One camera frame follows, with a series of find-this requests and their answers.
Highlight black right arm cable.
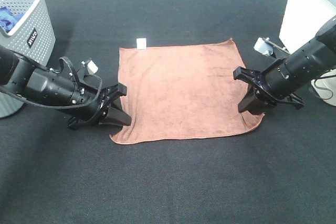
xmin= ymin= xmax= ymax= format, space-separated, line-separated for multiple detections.
xmin=313 ymin=73 xmax=336 ymax=102

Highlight black brand label on basket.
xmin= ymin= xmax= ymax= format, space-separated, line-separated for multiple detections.
xmin=27 ymin=28 xmax=38 ymax=48

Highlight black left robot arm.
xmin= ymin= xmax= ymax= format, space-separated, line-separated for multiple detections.
xmin=1 ymin=47 xmax=131 ymax=130

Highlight white ribbed storage bin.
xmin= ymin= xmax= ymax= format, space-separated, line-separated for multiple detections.
xmin=278 ymin=0 xmax=336 ymax=107

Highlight grey perforated laundry basket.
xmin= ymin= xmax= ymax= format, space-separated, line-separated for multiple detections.
xmin=0 ymin=0 xmax=57 ymax=119

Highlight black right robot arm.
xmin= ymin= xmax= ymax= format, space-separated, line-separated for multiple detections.
xmin=233 ymin=17 xmax=335 ymax=114

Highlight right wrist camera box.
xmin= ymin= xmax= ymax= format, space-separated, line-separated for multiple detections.
xmin=254 ymin=37 xmax=274 ymax=56

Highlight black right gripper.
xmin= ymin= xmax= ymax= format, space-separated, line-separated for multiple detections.
xmin=233 ymin=67 xmax=305 ymax=115

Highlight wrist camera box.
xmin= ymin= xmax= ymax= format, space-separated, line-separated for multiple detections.
xmin=81 ymin=58 xmax=99 ymax=75
xmin=254 ymin=37 xmax=274 ymax=56

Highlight white towel care tag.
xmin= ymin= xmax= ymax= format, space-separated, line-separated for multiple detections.
xmin=136 ymin=38 xmax=147 ymax=50

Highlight blue cloth in basket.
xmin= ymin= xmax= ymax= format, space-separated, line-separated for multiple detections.
xmin=1 ymin=7 xmax=23 ymax=33

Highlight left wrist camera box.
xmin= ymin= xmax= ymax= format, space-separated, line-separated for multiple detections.
xmin=81 ymin=58 xmax=99 ymax=75

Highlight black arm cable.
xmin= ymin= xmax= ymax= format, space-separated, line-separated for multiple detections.
xmin=0 ymin=56 xmax=103 ymax=110
xmin=313 ymin=73 xmax=336 ymax=102

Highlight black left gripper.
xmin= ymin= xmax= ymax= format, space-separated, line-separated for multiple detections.
xmin=68 ymin=83 xmax=131 ymax=130

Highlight brown microfibre towel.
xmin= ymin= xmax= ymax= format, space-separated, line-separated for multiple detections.
xmin=111 ymin=39 xmax=263 ymax=145

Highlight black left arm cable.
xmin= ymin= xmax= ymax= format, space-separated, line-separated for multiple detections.
xmin=0 ymin=56 xmax=103 ymax=110

